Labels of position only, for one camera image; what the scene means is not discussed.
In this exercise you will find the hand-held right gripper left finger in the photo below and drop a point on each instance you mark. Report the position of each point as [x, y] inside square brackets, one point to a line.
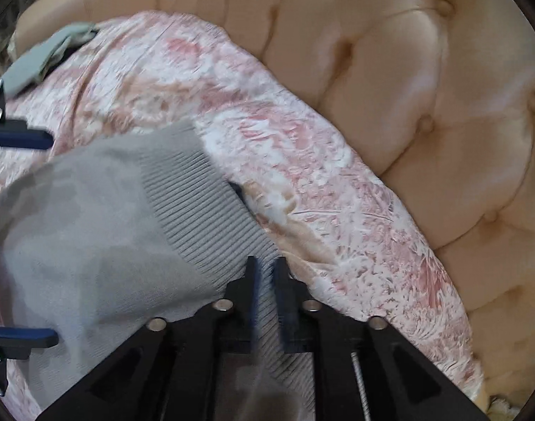
[241, 315]

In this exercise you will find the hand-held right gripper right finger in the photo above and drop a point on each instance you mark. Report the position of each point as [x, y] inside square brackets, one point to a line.
[287, 315]

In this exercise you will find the beige tufted leather sofa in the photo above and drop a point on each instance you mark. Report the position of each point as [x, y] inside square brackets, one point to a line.
[425, 96]

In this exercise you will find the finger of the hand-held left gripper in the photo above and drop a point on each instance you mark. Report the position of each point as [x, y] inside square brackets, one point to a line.
[21, 139]
[26, 337]

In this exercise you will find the grey sweatshirt with navy trim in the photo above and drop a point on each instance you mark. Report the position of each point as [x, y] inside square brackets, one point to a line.
[96, 228]

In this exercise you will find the pale green cloth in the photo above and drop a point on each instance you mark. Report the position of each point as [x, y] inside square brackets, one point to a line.
[39, 59]

